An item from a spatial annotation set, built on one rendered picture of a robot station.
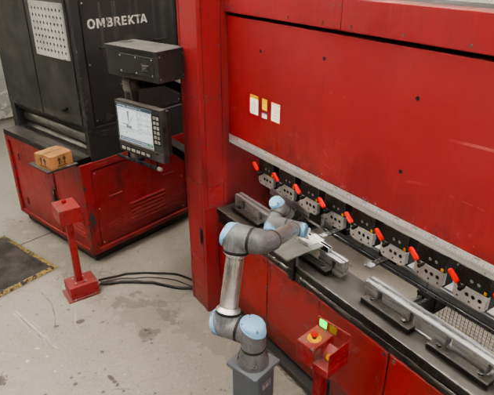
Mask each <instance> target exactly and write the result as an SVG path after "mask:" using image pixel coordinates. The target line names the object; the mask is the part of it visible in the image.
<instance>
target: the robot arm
mask: <svg viewBox="0 0 494 395"><path fill-rule="evenodd" d="M269 206H270V207H271V210H270V213H269V215H268V217H267V220H266V222H265V224H264V228H263V229H260V228H256V227H253V226H247V225H244V224H240V223H234V222H229V223H227V224H226V225H225V226H224V228H223V229H222V231H221V233H220V239H219V243H220V245H221V246H223V253H224V254H225V255H226V259H225V265H224V272H223V283H222V290H221V297H220V304H219V305H218V306H217V307H216V309H214V310H213V311H212V313H211V316H210V318H209V328H210V330H211V332H212V333H214V334H216V335H218V336H220V337H224V338H226V339H230V340H232V341H235V342H239V343H241V348H240V350H239V351H238V355H237V364H238V366H239V368H240V369H241V370H243V371H245V372H248V373H258V372H262V371H264V370H265V369H266V368H267V367H268V365H269V361H270V358H269V354H268V352H267V349H266V334H267V329H266V324H265V322H264V320H263V319H262V318H261V317H259V316H257V315H255V314H250V315H248V314H247V315H245V316H244V317H243V316H241V309H240V308H239V307H238V303H239V297H240V291H241V285H242V274H243V267H244V261H245V257H246V256H248V255H249V253H251V254H255V255H259V254H265V253H269V252H273V251H275V250H277V249H278V248H279V247H280V246H281V245H282V244H284V243H286V242H287V241H289V240H291V239H293V238H294V237H304V238H305V239H309V237H308V234H309V233H310V232H311V229H310V227H309V228H308V225H307V222H308V221H306V220H305V219H306V218H305V217H304V216H302V215H301V214H300V213H299V212H298V211H297V210H296V209H294V208H291V207H290V206H289V205H288V204H287V203H286V202H285V200H284V199H282V198H281V197H280V196H273V197H272V198H271V199H270V200H269ZM302 217H303V218H302ZM305 221H306V222H305Z"/></svg>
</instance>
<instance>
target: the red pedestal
mask: <svg viewBox="0 0 494 395"><path fill-rule="evenodd" d="M51 206H52V210H53V216H54V218H55V219H56V221H57V222H58V223H59V224H60V226H61V227H62V226H65V227H66V231H67V239H68V244H69V249H70V253H71V261H72V265H73V270H74V276H73V277H69V278H66V279H64V283H65V288H66V289H65V290H63V294H64V295H65V297H66V299H67V301H68V302H69V304H72V303H75V302H77V301H80V300H83V299H86V298H89V297H91V296H94V295H98V294H100V289H99V284H98V280H97V279H96V277H95V276H94V274H93V272H92V271H91V270H90V271H87V272H85V273H82V270H81V265H80V261H79V256H78V248H77V243H76V239H75V234H74V226H73V223H79V222H81V221H82V212H81V208H80V206H79V205H78V203H77V202H76V201H75V200H74V198H72V197H70V198H66V199H62V200H59V201H54V202H51Z"/></svg>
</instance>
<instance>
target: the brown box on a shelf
mask: <svg viewBox="0 0 494 395"><path fill-rule="evenodd" d="M34 155H35V161H33V162H31V163H28V164H29V165H30V166H32V167H34V168H36V169H38V170H40V171H42V172H44V173H46V174H50V173H53V172H57V171H60V170H62V169H66V168H69V167H72V166H75V165H78V163H77V162H76V161H73V158H72V153H71V150H68V149H67V148H65V147H58V146H53V147H49V148H46V149H44V150H40V151H37V152H34Z"/></svg>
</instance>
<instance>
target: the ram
mask: <svg viewBox="0 0 494 395"><path fill-rule="evenodd" d="M227 61H228V108H229V133H230V134H232V135H234V136H236V137H238V138H239V139H241V140H244V141H245V142H247V143H250V144H252V145H253V146H255V147H258V148H260V149H261V150H264V151H266V152H267V153H269V154H272V155H274V156H275V157H277V158H280V159H282V160H283V161H286V162H288V163H289V164H291V165H294V166H296V167H297V168H299V169H302V170H304V171H305V172H308V173H310V174H311V175H313V176H316V177H318V178H319V179H322V180H324V181H325V182H327V183H330V184H332V185H333V186H335V187H338V188H340V189H341V190H344V191H346V192H347V193H349V194H352V195H354V196H355V197H357V198H360V199H362V200H363V201H366V202H368V203H369V204H371V205H374V206H376V207H377V208H380V209H382V210H384V211H385V212H388V213H390V214H391V215H393V216H396V217H398V218H399V219H402V220H404V221H406V222H407V223H410V224H412V225H413V226H416V227H418V228H420V229H421V230H424V231H426V232H428V233H429V234H432V235H434V236H435V237H438V238H440V239H442V240H443V241H446V242H448V243H449V244H451V245H454V246H456V247H457V248H460V249H462V250H464V251H465V252H468V253H470V254H471V255H474V256H476V257H478V258H479V259H482V260H484V261H486V262H487V263H490V264H492V265H493V266H494V57H490V56H481V55H476V54H471V53H463V52H458V51H453V50H448V49H439V48H435V47H430V46H425V45H416V44H411V43H406V42H397V41H392V40H388V39H383V38H374V37H369V36H364V35H359V34H351V33H346V32H341V31H332V30H327V29H322V28H318V27H309V26H304V25H299V24H291V23H286V22H281V21H276V20H267V19H262V18H257V17H252V16H244V15H239V14H235V15H227ZM250 94H252V95H254V96H258V115H255V114H252V113H250ZM262 98H263V99H265V100H267V111H264V110H262ZM271 102H273V103H277V104H279V105H281V106H280V124H277V123H275V122H273V121H271ZM262 112H264V113H266V114H267V119H265V118H262ZM229 142H231V143H233V144H234V145H236V146H238V147H240V148H242V149H244V150H246V151H248V152H249V153H251V154H254V155H256V156H257V157H259V158H262V159H263V160H265V161H267V162H269V163H271V164H272V165H275V166H277V167H278V168H280V169H282V170H284V171H286V172H288V173H290V174H292V175H294V176H295V177H297V178H299V179H301V180H303V181H305V182H307V183H309V184H310V185H312V186H314V187H317V188H318V189H320V190H323V191H324V192H326V193H327V194H330V195H332V196H333V197H335V198H338V199H340V200H341V201H343V202H345V203H347V204H349V205H351V206H353V207H355V208H356V209H358V210H360V211H362V212H364V213H366V214H368V215H370V216H372V217H373V218H375V219H378V220H379V221H381V222H383V223H386V224H387V225H388V226H391V227H393V228H394V229H396V230H399V231H401V232H402V233H404V234H406V235H408V236H410V237H412V238H414V239H416V240H417V241H419V242H421V243H423V244H425V245H427V246H429V247H431V248H433V249H435V250H436V251H438V252H440V253H442V254H444V255H446V256H448V257H450V258H451V259H454V260H455V261H457V262H459V263H462V264H463V265H465V266H467V267H469V268H471V269H472V270H475V271H477V272H478V273H480V274H482V275H484V276H486V277H488V278H490V279H492V280H494V273H492V272H490V271H488V270H486V269H484V268H482V267H480V266H478V265H476V264H474V263H472V262H470V261H469V260H467V259H464V258H463V257H461V256H459V255H457V254H455V253H453V252H450V251H449V250H447V249H445V248H443V247H441V246H440V245H437V244H435V243H434V242H432V241H429V240H427V239H426V238H424V237H421V236H419V235H418V234H415V233H413V232H412V231H411V230H408V229H406V228H404V227H403V226H400V225H398V224H396V223H394V222H392V221H390V220H389V219H386V218H384V217H383V216H381V215H379V214H377V213H375V212H373V211H371V210H369V209H367V208H365V207H363V206H361V205H359V204H357V203H355V202H354V201H352V200H350V199H348V198H346V197H344V196H342V195H340V194H338V193H336V192H334V191H332V190H330V189H328V188H326V187H324V186H322V185H321V184H319V183H316V182H315V181H313V180H311V179H308V178H307V177H305V176H302V175H300V174H299V173H298V172H295V171H293V170H291V169H289V168H287V167H285V166H284V165H281V164H279V163H277V162H276V161H273V160H271V159H270V158H268V157H266V156H264V155H262V154H260V153H258V152H256V151H254V150H252V149H250V148H248V147H246V146H244V145H242V144H240V143H239V142H237V141H235V140H233V139H231V138H229Z"/></svg>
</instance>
